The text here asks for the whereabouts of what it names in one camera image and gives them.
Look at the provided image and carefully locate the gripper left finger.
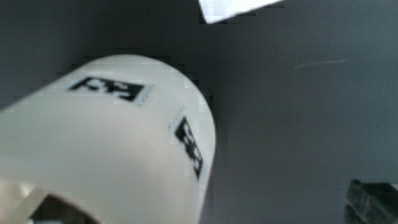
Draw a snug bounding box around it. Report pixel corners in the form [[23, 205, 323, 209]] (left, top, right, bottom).
[[0, 180, 48, 224]]

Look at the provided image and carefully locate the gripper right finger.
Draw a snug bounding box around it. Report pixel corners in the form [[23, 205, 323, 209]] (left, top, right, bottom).
[[343, 180, 398, 224]]

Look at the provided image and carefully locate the white lamp shade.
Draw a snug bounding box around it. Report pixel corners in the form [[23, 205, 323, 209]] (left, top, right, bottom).
[[0, 55, 215, 224]]

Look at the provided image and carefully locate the white marker tag plate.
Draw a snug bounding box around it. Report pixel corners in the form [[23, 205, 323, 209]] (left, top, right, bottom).
[[197, 0, 282, 24]]

